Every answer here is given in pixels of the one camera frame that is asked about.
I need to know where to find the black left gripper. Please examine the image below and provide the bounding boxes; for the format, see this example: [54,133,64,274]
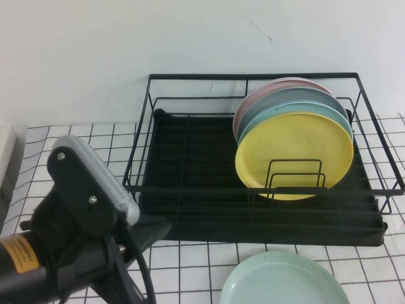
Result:
[19,186,173,304]

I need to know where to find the mint green plate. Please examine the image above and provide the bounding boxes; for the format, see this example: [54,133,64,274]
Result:
[218,251,349,304]

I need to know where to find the yellow plate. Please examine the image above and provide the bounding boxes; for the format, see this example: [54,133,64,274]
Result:
[235,111,354,201]

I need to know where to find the pink plate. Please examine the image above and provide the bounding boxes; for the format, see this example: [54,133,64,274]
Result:
[232,77,336,143]

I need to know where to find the light blue plate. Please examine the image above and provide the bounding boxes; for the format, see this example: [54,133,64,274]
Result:
[237,101,354,149]

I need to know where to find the grey plate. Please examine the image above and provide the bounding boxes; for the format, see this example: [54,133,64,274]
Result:
[236,87,349,140]

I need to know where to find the white black-grid tablecloth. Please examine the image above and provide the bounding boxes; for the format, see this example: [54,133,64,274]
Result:
[0,115,405,304]

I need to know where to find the black plastic drip tray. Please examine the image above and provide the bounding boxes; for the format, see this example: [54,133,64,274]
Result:
[132,108,389,248]

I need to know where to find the white box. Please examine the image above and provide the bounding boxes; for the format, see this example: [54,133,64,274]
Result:
[0,125,28,235]

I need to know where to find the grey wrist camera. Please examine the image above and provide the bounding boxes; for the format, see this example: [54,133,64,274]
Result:
[52,134,140,226]

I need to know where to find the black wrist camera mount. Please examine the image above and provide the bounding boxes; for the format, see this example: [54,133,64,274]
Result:
[46,145,127,238]

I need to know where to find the black wire dish rack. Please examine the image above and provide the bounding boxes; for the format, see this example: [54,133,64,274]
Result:
[122,72,405,217]

